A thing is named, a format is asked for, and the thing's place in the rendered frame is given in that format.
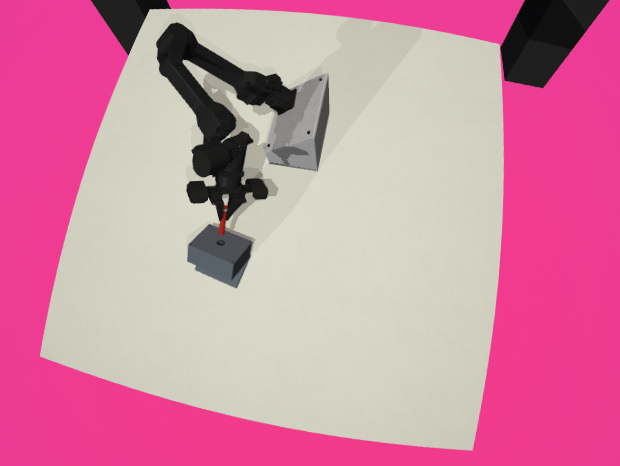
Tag dark red peg with white band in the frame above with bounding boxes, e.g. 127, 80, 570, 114
219, 205, 228, 235

